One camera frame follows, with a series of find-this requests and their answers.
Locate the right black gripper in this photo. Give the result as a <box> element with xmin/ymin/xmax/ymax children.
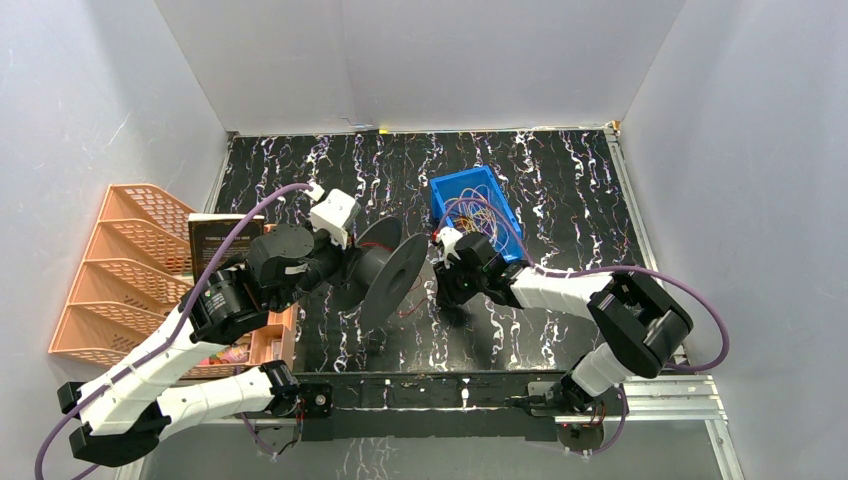
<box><xmin>432</xmin><ymin>252</ymin><xmax>487</xmax><ymax>308</ymax></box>

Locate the red wire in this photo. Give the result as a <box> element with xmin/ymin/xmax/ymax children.
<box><xmin>360</xmin><ymin>241</ymin><xmax>432</xmax><ymax>319</ymax></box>

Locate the black cable spool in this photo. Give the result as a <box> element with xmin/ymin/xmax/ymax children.
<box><xmin>330</xmin><ymin>216</ymin><xmax>428</xmax><ymax>331</ymax></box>

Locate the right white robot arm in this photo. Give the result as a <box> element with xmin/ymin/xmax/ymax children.
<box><xmin>434</xmin><ymin>227</ymin><xmax>694</xmax><ymax>414</ymax></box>

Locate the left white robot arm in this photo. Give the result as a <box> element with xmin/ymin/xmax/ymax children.
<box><xmin>57</xmin><ymin>224</ymin><xmax>361</xmax><ymax>467</ymax></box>

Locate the blue plastic bin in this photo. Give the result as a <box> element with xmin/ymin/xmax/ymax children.
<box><xmin>430</xmin><ymin>166</ymin><xmax>526</xmax><ymax>262</ymax></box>

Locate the orange compartment organizer tray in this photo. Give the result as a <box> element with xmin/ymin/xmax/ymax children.
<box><xmin>247</xmin><ymin>224</ymin><xmax>297</xmax><ymax>366</ymax></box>

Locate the dark book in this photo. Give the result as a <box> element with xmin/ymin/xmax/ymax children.
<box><xmin>187</xmin><ymin>212</ymin><xmax>265</xmax><ymax>280</ymax></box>

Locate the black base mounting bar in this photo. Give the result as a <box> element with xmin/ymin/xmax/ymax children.
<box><xmin>296</xmin><ymin>371</ymin><xmax>625</xmax><ymax>448</ymax></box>

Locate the orange mesh file rack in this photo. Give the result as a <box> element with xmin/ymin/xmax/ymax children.
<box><xmin>48</xmin><ymin>184</ymin><xmax>256</xmax><ymax>380</ymax></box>

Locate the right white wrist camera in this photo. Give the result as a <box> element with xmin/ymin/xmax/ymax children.
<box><xmin>435</xmin><ymin>227</ymin><xmax>463</xmax><ymax>269</ymax></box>

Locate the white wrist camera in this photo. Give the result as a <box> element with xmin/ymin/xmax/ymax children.
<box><xmin>306</xmin><ymin>182</ymin><xmax>361</xmax><ymax>250</ymax></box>
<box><xmin>435</xmin><ymin>227</ymin><xmax>463</xmax><ymax>269</ymax></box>

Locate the colourful wire bundle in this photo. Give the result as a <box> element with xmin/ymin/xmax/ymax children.
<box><xmin>442</xmin><ymin>185</ymin><xmax>518</xmax><ymax>250</ymax></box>

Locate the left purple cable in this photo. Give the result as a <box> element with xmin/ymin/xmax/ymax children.
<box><xmin>34</xmin><ymin>182</ymin><xmax>319</xmax><ymax>480</ymax></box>

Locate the purple cable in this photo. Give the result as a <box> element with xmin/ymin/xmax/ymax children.
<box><xmin>437</xmin><ymin>197</ymin><xmax>731</xmax><ymax>456</ymax></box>
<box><xmin>34</xmin><ymin>182</ymin><xmax>319</xmax><ymax>480</ymax></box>

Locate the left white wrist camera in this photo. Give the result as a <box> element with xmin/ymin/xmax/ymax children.
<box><xmin>306</xmin><ymin>182</ymin><xmax>361</xmax><ymax>250</ymax></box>

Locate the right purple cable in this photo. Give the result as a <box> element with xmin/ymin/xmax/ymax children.
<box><xmin>437</xmin><ymin>197</ymin><xmax>731</xmax><ymax>456</ymax></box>

